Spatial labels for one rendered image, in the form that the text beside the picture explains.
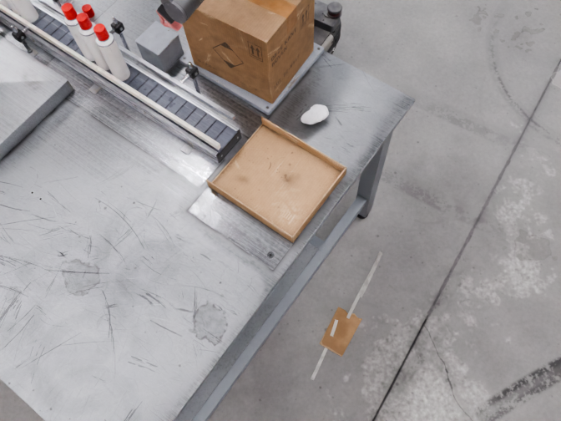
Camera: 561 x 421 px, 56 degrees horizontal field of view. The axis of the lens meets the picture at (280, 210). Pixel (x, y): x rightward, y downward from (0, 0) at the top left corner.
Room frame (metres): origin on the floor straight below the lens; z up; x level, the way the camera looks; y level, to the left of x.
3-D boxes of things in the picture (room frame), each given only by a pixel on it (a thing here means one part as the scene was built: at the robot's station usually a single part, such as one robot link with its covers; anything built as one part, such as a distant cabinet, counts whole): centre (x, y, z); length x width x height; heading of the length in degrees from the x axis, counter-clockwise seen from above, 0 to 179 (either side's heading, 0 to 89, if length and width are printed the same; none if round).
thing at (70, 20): (1.19, 0.53, 0.98); 0.05 x 0.05 x 0.20
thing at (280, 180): (0.71, 0.00, 0.85); 0.30 x 0.26 x 0.04; 48
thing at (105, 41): (1.10, 0.44, 0.98); 0.05 x 0.05 x 0.20
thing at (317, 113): (0.90, -0.13, 0.85); 0.08 x 0.07 x 0.04; 78
